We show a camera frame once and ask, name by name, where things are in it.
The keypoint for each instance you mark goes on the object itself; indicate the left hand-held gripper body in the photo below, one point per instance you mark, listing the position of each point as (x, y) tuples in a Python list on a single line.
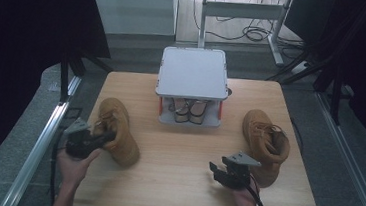
[(79, 140)]

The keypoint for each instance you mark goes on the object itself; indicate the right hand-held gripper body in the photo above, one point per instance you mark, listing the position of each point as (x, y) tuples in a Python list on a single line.
[(240, 170)]

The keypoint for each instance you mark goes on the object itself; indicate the tan suede boot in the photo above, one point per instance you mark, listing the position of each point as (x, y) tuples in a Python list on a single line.
[(263, 140), (121, 134)]

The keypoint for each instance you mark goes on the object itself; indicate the silver high-heel sandal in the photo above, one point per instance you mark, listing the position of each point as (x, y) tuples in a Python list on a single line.
[(181, 111), (198, 112)]

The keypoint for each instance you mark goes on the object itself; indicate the white two-tier shoe rack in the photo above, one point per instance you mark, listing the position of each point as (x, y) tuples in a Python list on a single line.
[(192, 72)]

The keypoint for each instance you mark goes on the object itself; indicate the person's left hand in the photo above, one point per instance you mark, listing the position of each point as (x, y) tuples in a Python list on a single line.
[(73, 170)]

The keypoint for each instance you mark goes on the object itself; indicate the person's right hand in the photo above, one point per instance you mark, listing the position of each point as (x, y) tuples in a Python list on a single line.
[(245, 200)]

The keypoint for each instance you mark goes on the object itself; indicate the black metal stand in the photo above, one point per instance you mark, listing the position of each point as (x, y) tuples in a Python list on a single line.
[(64, 79), (337, 96)]

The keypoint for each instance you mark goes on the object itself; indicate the white power strip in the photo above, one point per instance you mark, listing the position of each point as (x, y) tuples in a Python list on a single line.
[(299, 68)]

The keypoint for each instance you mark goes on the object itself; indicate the grey partition panel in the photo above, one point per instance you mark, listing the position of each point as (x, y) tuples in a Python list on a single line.
[(132, 10)]

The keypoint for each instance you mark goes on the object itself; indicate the black rectangular floor frame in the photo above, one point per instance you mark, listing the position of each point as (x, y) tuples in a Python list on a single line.
[(73, 110)]

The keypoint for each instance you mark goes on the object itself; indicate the aluminium rail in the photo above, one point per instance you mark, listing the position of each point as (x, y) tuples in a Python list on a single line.
[(38, 150), (347, 157)]

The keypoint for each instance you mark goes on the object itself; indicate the white metal desk frame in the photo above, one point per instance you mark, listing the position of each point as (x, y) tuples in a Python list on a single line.
[(242, 10)]

